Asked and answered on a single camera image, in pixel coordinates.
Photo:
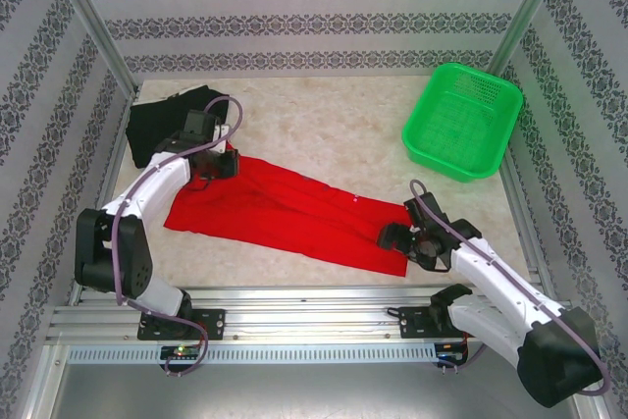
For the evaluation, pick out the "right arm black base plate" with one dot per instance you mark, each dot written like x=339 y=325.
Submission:
x=412 y=323

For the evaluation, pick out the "aluminium mounting rail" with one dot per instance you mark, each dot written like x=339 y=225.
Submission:
x=304 y=318

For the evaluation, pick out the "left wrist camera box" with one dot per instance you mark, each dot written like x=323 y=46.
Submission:
x=223 y=137

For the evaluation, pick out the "aluminium side rail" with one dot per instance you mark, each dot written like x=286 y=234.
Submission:
x=105 y=183
x=522 y=223

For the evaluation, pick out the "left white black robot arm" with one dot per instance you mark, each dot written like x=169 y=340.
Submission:
x=118 y=252

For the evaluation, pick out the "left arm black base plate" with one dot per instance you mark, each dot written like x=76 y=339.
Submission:
x=213 y=323

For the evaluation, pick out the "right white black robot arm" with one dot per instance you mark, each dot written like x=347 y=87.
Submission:
x=554 y=355

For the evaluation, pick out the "folded black t-shirt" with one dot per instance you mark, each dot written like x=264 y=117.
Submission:
x=152 y=120

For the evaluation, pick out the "green plastic basket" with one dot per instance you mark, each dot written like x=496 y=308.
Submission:
x=461 y=124

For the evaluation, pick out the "aluminium frame post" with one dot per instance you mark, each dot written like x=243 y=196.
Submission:
x=530 y=7
x=93 y=21

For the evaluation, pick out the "red bear print t-shirt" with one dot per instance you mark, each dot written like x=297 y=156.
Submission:
x=294 y=213

